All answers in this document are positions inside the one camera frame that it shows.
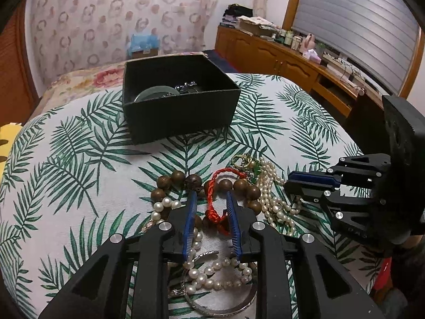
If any gold green charm jewelry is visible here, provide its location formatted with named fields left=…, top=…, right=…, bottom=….
left=231, top=154, right=261, bottom=184

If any dark beaded flower hairpin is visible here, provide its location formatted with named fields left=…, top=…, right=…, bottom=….
left=174, top=81, right=201, bottom=94

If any patterned sheer curtain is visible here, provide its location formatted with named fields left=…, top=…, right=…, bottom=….
left=29, top=0, right=218, bottom=86

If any blue plush toy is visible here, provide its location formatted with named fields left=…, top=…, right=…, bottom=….
left=127, top=34, right=160, bottom=59

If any palm leaf tablecloth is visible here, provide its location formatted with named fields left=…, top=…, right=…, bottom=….
left=1, top=74, right=382, bottom=318

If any red braided cord bracelet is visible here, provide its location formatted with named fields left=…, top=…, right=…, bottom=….
left=205, top=167, right=249, bottom=236

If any pink rabbit figure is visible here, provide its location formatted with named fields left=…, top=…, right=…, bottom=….
left=299, top=33, right=321, bottom=64

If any pale green jade bangle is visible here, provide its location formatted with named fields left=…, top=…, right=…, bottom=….
left=134, top=86, right=180, bottom=102

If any wooden sideboard cabinet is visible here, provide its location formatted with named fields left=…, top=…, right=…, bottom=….
left=215, top=26, right=384, bottom=119

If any grey window blind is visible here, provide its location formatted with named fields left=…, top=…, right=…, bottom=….
left=293, top=0, right=419, bottom=94

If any red basket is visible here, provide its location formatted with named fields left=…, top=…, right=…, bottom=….
left=372, top=258, right=392, bottom=292

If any silver cuff bangle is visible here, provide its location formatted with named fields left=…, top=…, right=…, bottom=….
left=169, top=251, right=257, bottom=318

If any stack of folded clothes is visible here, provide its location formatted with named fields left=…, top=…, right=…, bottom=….
left=220, top=4, right=253, bottom=28

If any yellow plush toy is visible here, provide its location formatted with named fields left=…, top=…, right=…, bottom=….
left=0, top=123, right=22, bottom=178

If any brown wooden bead bracelet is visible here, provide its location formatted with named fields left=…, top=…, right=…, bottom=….
left=150, top=170, right=263, bottom=230

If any white pearl necklace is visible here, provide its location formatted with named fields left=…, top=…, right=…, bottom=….
left=150, top=196, right=255, bottom=295

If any wooden louvered wardrobe door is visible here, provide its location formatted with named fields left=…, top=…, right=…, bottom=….
left=0, top=1, right=40, bottom=125

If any black jewelry box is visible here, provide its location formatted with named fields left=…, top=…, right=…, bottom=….
left=122, top=54, right=241, bottom=145

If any floral bed quilt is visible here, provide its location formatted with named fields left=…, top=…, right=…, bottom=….
left=29, top=51, right=213, bottom=114

